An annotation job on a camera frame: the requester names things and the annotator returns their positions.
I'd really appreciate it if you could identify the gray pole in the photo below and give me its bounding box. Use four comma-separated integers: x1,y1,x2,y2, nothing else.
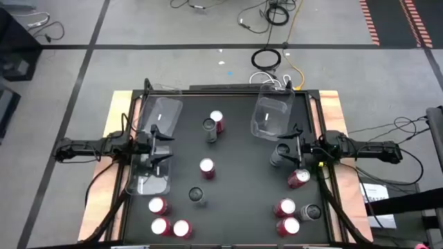
425,106,443,163

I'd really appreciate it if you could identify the black bar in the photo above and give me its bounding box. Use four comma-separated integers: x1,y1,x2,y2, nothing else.
364,187,443,217

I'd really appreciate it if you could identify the black floor cable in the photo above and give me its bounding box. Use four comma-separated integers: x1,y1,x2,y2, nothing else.
26,20,66,44
168,0,226,10
237,0,276,35

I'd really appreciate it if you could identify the white paper sheet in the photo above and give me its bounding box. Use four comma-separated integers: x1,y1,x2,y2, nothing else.
359,182,398,230

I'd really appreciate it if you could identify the black box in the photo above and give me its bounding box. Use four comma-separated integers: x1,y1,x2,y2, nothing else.
1,48,39,83

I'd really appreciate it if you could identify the orange-red Fanta can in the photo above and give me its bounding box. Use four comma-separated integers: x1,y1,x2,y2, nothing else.
275,216,301,238
273,197,297,219
199,157,217,181
172,219,194,240

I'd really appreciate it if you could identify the yellow floor cable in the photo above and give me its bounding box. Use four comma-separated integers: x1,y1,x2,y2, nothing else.
282,0,306,91

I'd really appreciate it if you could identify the white floor cable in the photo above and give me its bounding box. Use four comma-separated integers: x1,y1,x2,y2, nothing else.
248,71,292,89

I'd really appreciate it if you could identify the black coiled cable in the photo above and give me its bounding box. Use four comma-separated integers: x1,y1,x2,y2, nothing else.
263,0,291,27
250,47,282,72

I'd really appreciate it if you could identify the dark gray case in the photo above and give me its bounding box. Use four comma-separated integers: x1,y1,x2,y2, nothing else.
0,81,21,141

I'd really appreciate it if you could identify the black table frame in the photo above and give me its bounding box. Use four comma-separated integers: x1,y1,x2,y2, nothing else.
114,78,342,245

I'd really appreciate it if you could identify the black desk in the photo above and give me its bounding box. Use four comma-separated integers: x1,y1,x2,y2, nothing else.
0,6,43,55

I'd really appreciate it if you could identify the plywood base board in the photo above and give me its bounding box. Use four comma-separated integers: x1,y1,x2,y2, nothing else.
78,90,374,243

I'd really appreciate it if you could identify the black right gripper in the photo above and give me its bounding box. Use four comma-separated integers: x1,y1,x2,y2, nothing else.
276,123,326,167

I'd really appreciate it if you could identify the dented red Coca-Cola can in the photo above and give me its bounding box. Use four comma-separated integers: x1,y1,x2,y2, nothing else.
287,168,311,190

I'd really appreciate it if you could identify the gray floor cable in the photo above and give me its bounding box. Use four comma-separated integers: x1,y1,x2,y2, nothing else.
10,11,51,29

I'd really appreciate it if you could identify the white Celsius can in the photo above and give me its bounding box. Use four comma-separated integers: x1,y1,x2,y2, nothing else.
188,186,208,208
297,203,323,222
201,117,219,145
269,142,291,168

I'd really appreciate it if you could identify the black orange-striped floor mat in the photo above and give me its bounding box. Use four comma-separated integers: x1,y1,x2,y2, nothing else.
359,0,434,48

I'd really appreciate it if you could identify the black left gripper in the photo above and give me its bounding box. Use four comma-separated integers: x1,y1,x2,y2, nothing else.
133,124,176,170

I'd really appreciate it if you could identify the clear plastic bin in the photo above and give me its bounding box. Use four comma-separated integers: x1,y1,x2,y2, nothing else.
137,82,183,138
125,145,174,196
250,82,296,142

